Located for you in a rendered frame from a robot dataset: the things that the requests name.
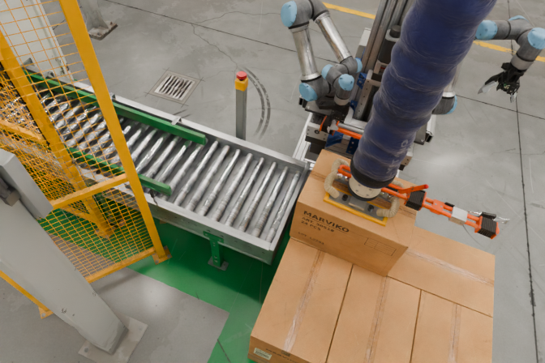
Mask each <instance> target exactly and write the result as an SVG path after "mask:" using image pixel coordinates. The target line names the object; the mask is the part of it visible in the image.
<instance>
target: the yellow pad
mask: <svg viewBox="0 0 545 363"><path fill-rule="evenodd" d="M334 188H335V187H334ZM335 189H336V190H337V191H338V192H339V196H338V197H337V198H334V197H333V196H332V195H331V194H330V193H328V191H327V192H326V194H325V196H324V199H323V201H324V202H326V203H329V204H332V205H333V206H336V207H339V208H341V209H343V210H345V211H348V212H351V213H353V214H355V215H357V216H361V217H362V218H364V219H367V220H369V221H372V222H374V223H377V224H379V225H382V226H384V227H385V226H386V224H387V221H388V217H387V216H386V217H383V216H378V215H377V214H376V212H377V209H386V208H384V207H381V206H378V205H376V204H374V203H371V202H368V201H367V203H366V206H365V208H364V210H361V209H359V208H356V207H353V206H351V205H349V203H350V199H351V197H352V194H349V193H346V192H345V191H342V190H339V189H337V188H335Z"/></svg>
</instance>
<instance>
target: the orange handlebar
mask: <svg viewBox="0 0 545 363"><path fill-rule="evenodd" d="M337 131H338V132H341V133H342V134H345V135H349V136H351V137H354V138H356V139H361V137H362V135H359V134H356V133H354V132H352V131H349V130H346V129H343V128H341V127H339V126H338V130H337ZM342 169H345V170H348V171H350V167H349V166H347V165H344V164H342V165H340V166H339V167H338V172H339V173H340V174H341V175H344V176H346V177H349V178H351V175H352V174H351V173H347V172H345V171H343V170H342ZM388 186H391V187H392V188H394V189H397V190H403V189H404V188H402V187H400V186H396V185H394V184H392V183H390V184H389V185H388ZM381 190H382V191H384V192H386V193H389V194H392V195H394V196H397V197H398V198H401V199H404V200H406V198H407V196H405V195H403V194H400V193H397V192H396V191H393V190H390V189H388V188H385V187H384V188H382V189H381ZM425 201H426V202H428V203H431V206H430V205H428V204H425V203H424V206H423V207H425V208H426V209H429V210H430V211H431V212H433V213H436V214H437V215H440V214H441V215H443V216H447V217H449V218H451V215H452V214H451V213H448V212H446V211H443V209H446V210H448V211H452V209H453V208H452V207H450V206H448V205H445V204H444V203H443V202H441V201H439V200H436V199H434V200H433V199H429V198H427V197H426V200H425ZM467 218H468V219H471V220H474V221H476V222H478V220H479V218H478V217H476V216H472V215H470V214H468V213H467ZM464 224H467V225H469V226H471V227H474V228H477V227H478V224H476V223H473V222H471V221H468V220H466V222H465V223H464Z"/></svg>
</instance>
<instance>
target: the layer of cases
mask: <svg viewBox="0 0 545 363"><path fill-rule="evenodd" d="M494 279H495V255H494V254H489V253H487V252H485V251H482V250H478V249H476V248H474V247H471V246H468V245H465V244H462V243H460V242H458V241H454V240H452V239H449V238H447V237H443V236H441V235H438V234H435V233H432V232H429V231H427V230H425V229H422V228H419V227H416V226H414V229H413V232H412V236H411V239H410V245H409V248H408V249H407V250H406V252H405V253H404V254H403V255H402V256H401V257H400V258H399V260H398V261H397V262H396V264H395V265H394V266H393V268H392V269H391V270H390V271H389V273H388V274H387V275H386V276H385V277H383V276H382V275H378V274H376V273H374V272H372V271H369V270H367V269H365V268H363V267H360V266H358V265H356V264H353V263H351V262H349V261H346V260H344V259H343V258H339V257H337V256H336V255H333V254H330V253H329V252H326V251H324V250H322V249H319V248H317V247H315V246H312V245H310V244H308V243H306V242H304V241H301V240H299V239H297V238H295V237H291V236H290V239H289V242H288V244H287V247H286V248H285V252H284V254H283V256H282V258H281V261H280V264H279V266H278V268H277V272H276V274H275V276H274V278H273V281H272V283H271V286H270V288H269V290H268V294H267V296H266V298H265V300H264V303H263V305H262V308H261V310H260V313H259V316H258V318H257V320H256V322H255V325H254V327H253V330H252V332H251V338H250V345H249V353H250V354H252V355H255V356H257V357H259V358H261V359H264V360H266V361H268V362H270V363H491V357H492V331H493V305H494Z"/></svg>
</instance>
